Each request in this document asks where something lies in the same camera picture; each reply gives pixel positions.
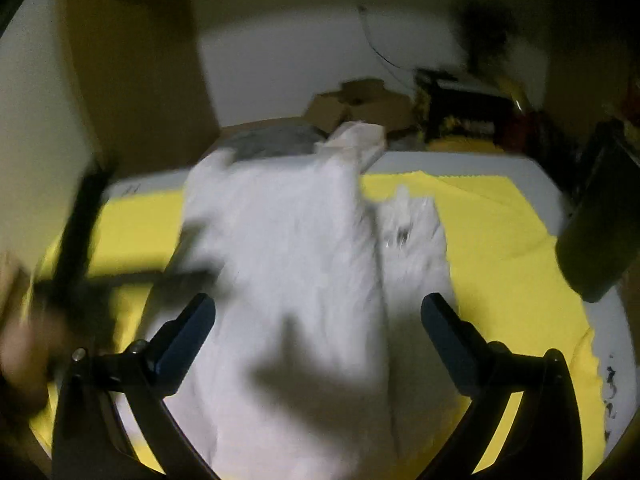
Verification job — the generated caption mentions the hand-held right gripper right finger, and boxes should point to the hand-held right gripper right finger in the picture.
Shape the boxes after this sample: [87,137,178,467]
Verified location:
[420,293,586,480]

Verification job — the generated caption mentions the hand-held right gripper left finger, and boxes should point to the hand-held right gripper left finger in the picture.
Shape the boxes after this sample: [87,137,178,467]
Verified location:
[51,293,218,480]

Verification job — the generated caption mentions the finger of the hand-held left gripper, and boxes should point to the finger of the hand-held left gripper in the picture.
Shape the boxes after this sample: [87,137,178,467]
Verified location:
[97,267,219,292]
[52,160,115,306]

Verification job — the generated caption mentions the person's left hand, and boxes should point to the person's left hand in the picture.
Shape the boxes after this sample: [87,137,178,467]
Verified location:
[0,255,51,411]

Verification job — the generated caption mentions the yellow blanket with duck print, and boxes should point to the yellow blanket with duck print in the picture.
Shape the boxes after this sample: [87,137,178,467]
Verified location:
[30,170,601,480]

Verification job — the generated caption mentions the dark green object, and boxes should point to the dark green object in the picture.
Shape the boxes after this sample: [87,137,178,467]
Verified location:
[555,119,640,304]

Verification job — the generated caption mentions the red object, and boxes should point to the red object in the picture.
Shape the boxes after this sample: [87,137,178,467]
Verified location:
[500,104,542,147]

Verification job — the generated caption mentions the black box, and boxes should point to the black box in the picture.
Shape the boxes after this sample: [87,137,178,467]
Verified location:
[415,69,503,147]

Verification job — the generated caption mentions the cardboard box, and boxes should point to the cardboard box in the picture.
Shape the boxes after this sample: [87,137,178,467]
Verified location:
[305,77,417,142]

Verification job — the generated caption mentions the thin black cable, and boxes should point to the thin black cable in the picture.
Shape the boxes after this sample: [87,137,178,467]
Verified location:
[357,5,407,72]

